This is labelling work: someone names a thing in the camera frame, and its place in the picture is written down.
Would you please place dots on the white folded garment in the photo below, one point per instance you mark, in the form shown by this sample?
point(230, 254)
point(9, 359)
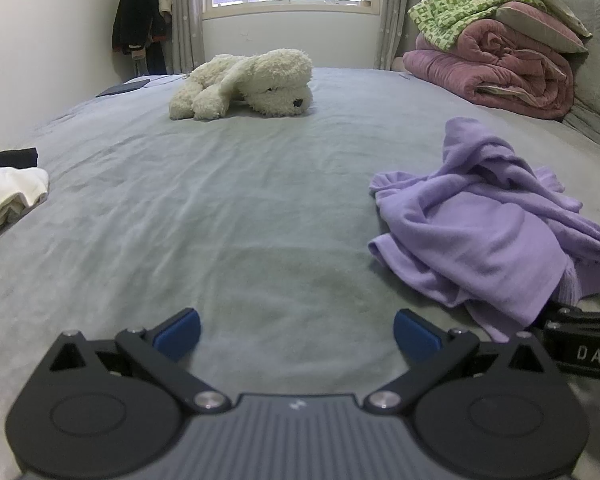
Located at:
point(10, 197)

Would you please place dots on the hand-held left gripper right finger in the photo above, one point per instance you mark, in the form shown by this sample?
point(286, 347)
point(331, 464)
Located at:
point(414, 337)

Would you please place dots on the black folded garment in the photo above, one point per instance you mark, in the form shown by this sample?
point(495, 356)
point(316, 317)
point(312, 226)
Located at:
point(10, 157)

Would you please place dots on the dark tablet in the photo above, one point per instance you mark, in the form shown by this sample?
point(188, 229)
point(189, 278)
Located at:
point(122, 87)

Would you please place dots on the pink folded quilt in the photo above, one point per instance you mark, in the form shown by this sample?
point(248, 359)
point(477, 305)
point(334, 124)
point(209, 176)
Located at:
point(505, 70)

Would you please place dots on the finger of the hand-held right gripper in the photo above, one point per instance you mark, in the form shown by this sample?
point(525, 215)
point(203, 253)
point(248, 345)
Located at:
point(570, 317)

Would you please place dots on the purple pants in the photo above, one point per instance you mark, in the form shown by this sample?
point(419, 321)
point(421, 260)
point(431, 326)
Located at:
point(480, 230)

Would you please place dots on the dark hanging jacket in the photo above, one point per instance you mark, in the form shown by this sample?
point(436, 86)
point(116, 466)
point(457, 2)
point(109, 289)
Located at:
point(135, 20)

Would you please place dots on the grey curtain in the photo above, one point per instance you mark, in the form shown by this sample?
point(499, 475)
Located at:
point(186, 25)
point(405, 5)

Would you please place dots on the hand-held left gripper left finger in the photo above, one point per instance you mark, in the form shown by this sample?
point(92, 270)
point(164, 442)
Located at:
point(180, 334)

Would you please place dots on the white plush dog toy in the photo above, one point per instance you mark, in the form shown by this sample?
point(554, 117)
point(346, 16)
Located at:
point(260, 80)

